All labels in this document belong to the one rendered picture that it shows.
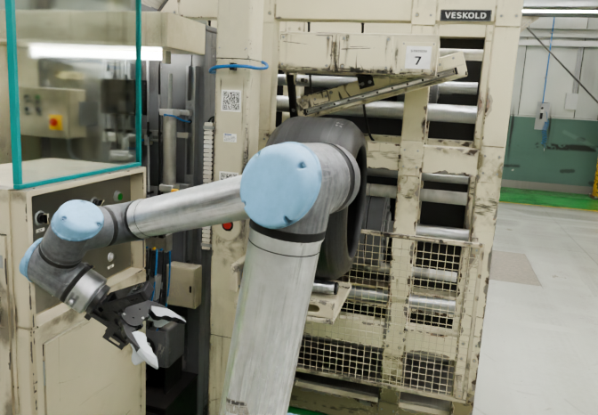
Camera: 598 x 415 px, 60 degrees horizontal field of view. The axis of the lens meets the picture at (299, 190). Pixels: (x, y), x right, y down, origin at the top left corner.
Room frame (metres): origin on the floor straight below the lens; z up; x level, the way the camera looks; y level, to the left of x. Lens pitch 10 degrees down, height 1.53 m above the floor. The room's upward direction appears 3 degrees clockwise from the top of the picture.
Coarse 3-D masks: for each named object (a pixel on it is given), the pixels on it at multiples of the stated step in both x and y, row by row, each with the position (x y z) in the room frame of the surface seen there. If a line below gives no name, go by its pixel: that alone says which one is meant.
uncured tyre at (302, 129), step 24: (288, 120) 1.80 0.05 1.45; (312, 120) 1.78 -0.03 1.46; (336, 120) 1.78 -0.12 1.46; (360, 144) 1.79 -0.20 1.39; (360, 168) 1.99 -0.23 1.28; (360, 192) 2.01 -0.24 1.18; (336, 216) 1.57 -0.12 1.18; (360, 216) 1.99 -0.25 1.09; (336, 240) 1.58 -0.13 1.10; (336, 264) 1.63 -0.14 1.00
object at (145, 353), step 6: (138, 336) 1.03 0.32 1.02; (144, 336) 1.04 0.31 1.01; (138, 342) 1.02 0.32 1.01; (144, 342) 1.02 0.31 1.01; (144, 348) 1.01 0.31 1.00; (150, 348) 1.02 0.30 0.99; (132, 354) 1.03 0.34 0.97; (138, 354) 1.02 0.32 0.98; (144, 354) 1.00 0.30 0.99; (150, 354) 1.01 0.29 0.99; (132, 360) 1.03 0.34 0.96; (138, 360) 1.02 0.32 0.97; (144, 360) 1.00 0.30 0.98; (150, 360) 1.00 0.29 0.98; (156, 360) 1.01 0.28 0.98; (156, 366) 1.00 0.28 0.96
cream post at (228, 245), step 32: (224, 0) 1.86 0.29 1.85; (256, 0) 1.88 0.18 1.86; (224, 32) 1.86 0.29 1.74; (256, 32) 1.89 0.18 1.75; (256, 64) 1.90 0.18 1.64; (256, 96) 1.91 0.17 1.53; (224, 128) 1.86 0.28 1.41; (256, 128) 1.93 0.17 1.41; (224, 160) 1.85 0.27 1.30; (224, 256) 1.85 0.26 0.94; (224, 288) 1.85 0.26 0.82; (224, 320) 1.85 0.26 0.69; (224, 352) 1.85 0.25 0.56
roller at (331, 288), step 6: (318, 282) 1.69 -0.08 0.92; (324, 282) 1.68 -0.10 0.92; (330, 282) 1.68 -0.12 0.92; (336, 282) 1.68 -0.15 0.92; (312, 288) 1.68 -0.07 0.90; (318, 288) 1.68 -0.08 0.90; (324, 288) 1.67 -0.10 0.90; (330, 288) 1.67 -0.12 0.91; (336, 288) 1.67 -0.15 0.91; (330, 294) 1.68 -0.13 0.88; (336, 294) 1.67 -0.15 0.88
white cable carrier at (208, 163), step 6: (204, 132) 1.89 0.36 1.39; (210, 132) 1.88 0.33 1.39; (204, 138) 1.89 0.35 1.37; (210, 138) 1.88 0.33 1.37; (204, 144) 1.89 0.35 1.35; (210, 144) 1.88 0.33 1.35; (204, 150) 1.89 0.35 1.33; (210, 150) 1.88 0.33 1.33; (204, 156) 1.89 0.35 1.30; (210, 156) 1.88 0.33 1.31; (204, 162) 1.89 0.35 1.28; (210, 162) 1.88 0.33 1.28; (204, 168) 1.89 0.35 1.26; (210, 168) 1.88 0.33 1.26; (210, 174) 1.88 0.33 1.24; (204, 180) 1.89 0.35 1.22; (210, 180) 1.88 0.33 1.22; (204, 228) 1.89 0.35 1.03; (210, 228) 1.88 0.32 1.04; (204, 234) 1.88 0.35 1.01; (210, 234) 1.89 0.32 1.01; (204, 240) 1.88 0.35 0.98; (210, 240) 1.88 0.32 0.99
